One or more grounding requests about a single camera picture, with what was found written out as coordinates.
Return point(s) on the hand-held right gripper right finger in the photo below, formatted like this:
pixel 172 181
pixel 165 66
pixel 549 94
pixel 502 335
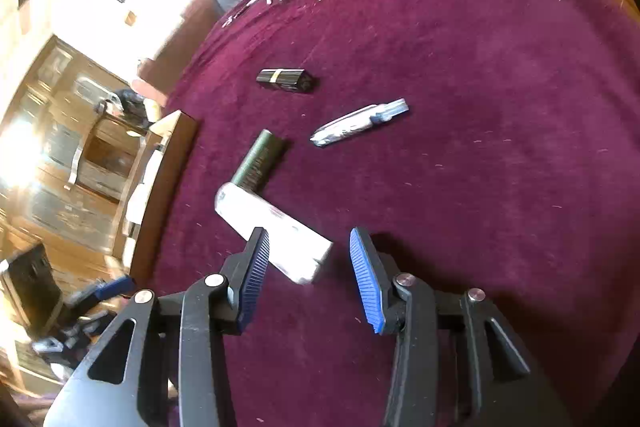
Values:
pixel 365 282

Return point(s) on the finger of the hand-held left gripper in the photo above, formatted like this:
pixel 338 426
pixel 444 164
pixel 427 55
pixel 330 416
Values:
pixel 112 289
pixel 50 347

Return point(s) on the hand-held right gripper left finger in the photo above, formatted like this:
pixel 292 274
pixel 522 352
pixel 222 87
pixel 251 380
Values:
pixel 252 277

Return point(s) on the long white tube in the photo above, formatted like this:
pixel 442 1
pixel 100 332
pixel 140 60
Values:
pixel 240 207

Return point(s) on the wooden box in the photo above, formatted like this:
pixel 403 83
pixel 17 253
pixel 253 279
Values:
pixel 167 187

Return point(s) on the dark green tube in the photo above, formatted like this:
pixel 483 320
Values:
pixel 257 159

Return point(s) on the wooden glass cabinet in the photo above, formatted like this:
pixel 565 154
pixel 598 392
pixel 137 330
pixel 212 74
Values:
pixel 50 157

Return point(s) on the silver packet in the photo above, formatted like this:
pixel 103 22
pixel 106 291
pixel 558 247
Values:
pixel 345 127

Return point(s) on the black lipstick with gold band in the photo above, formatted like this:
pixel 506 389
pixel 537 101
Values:
pixel 285 79

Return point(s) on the brown chair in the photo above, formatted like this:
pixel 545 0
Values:
pixel 195 37

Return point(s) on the small wall plate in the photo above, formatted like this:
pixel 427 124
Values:
pixel 130 18

